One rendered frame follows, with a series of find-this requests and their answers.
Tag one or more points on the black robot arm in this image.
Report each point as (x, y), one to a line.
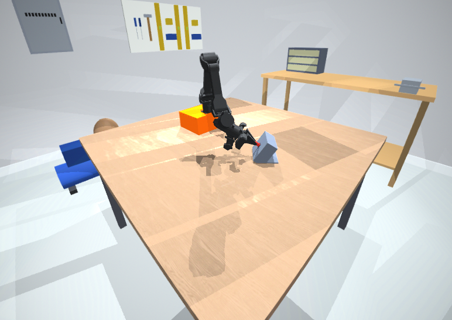
(211, 98)

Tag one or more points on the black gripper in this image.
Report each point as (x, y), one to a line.
(241, 136)

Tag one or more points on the light blue sloped panel with square hole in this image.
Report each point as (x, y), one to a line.
(266, 152)

